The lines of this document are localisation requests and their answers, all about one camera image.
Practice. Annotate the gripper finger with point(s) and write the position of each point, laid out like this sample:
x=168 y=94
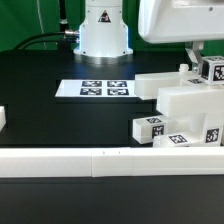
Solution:
x=193 y=50

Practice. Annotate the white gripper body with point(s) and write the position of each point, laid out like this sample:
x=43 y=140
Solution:
x=169 y=21

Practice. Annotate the white chair back frame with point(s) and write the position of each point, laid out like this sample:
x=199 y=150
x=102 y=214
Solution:
x=179 y=93

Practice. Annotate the white chair seat part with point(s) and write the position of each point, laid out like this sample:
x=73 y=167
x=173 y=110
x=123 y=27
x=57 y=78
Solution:
x=208 y=127

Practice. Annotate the small white block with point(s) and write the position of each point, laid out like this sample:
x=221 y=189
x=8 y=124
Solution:
x=145 y=129

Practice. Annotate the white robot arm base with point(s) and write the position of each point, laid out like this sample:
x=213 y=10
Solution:
x=103 y=35

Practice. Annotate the white front fence wall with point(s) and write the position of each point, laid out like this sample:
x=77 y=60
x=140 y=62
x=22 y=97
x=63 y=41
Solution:
x=105 y=162

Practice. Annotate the white fence wall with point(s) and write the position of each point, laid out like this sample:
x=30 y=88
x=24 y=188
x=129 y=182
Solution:
x=2 y=117
x=105 y=162

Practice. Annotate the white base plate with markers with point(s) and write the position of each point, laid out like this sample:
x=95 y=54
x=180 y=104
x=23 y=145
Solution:
x=95 y=88

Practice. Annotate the white left fence wall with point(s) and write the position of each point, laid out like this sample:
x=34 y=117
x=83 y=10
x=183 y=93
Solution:
x=2 y=117

